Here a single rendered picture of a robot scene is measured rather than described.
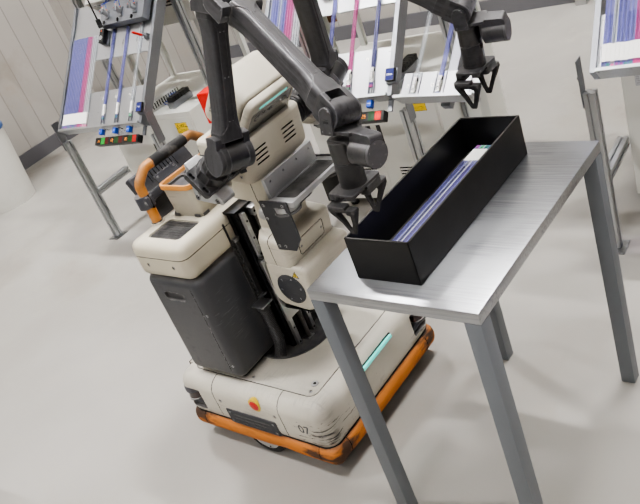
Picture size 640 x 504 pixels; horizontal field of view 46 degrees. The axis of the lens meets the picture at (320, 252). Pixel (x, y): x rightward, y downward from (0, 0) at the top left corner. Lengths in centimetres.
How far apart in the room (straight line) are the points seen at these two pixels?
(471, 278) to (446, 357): 111
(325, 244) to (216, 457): 90
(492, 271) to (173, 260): 101
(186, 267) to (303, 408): 54
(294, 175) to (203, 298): 48
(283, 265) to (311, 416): 45
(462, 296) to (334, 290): 32
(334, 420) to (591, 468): 73
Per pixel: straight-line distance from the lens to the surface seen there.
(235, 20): 168
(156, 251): 231
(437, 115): 333
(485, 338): 157
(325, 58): 210
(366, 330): 247
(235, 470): 265
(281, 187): 209
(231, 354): 242
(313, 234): 223
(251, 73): 203
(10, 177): 610
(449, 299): 158
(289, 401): 234
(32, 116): 710
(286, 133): 213
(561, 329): 271
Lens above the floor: 171
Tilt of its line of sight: 29 degrees down
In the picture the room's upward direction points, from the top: 22 degrees counter-clockwise
